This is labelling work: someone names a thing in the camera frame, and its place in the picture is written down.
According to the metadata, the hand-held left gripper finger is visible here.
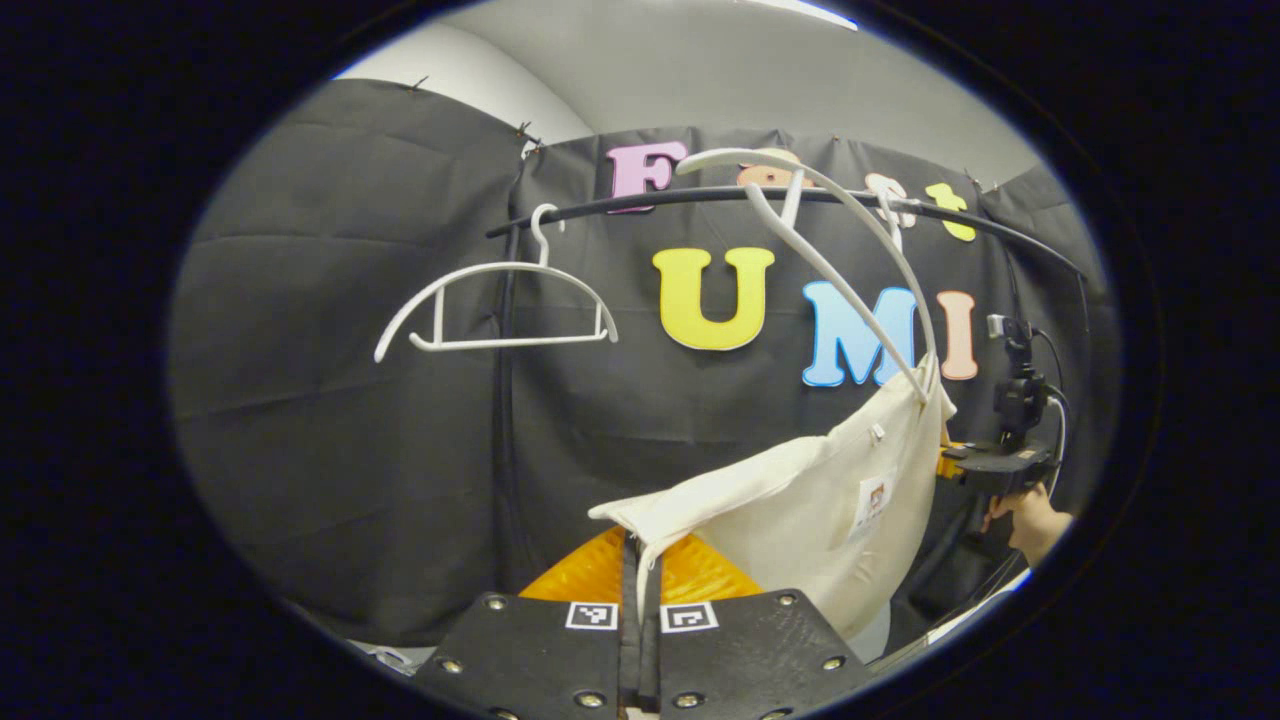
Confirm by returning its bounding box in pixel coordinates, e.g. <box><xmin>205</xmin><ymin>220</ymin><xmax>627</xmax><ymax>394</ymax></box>
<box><xmin>640</xmin><ymin>530</ymin><xmax>881</xmax><ymax>720</ymax></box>
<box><xmin>415</xmin><ymin>525</ymin><xmax>641</xmax><ymax>720</ymax></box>

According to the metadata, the cream collared shirt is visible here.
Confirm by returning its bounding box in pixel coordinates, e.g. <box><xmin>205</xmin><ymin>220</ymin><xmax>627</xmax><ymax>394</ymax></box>
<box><xmin>588</xmin><ymin>352</ymin><xmax>958</xmax><ymax>641</ymax></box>

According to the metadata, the white plastic clothes hanger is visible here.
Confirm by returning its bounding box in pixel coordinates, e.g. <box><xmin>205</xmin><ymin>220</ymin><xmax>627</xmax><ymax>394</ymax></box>
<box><xmin>675</xmin><ymin>147</ymin><xmax>941</xmax><ymax>406</ymax></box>
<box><xmin>373</xmin><ymin>203</ymin><xmax>619</xmax><ymax>363</ymax></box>

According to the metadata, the black clothes rack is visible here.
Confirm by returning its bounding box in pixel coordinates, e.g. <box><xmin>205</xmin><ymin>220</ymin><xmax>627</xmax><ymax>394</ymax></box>
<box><xmin>485</xmin><ymin>183</ymin><xmax>1093</xmax><ymax>596</ymax></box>

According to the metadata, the white flat panel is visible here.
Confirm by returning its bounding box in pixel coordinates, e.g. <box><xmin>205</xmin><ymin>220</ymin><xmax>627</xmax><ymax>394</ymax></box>
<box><xmin>880</xmin><ymin>568</ymin><xmax>1033</xmax><ymax>666</ymax></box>

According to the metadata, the black backdrop cloth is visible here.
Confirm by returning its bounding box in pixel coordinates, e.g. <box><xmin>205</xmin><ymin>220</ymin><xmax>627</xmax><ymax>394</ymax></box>
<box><xmin>168</xmin><ymin>78</ymin><xmax>1121</xmax><ymax>649</ymax></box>

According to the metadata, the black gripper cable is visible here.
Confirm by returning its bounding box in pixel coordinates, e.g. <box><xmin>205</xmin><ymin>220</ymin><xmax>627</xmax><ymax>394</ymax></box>
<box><xmin>1030</xmin><ymin>325</ymin><xmax>1071</xmax><ymax>496</ymax></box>

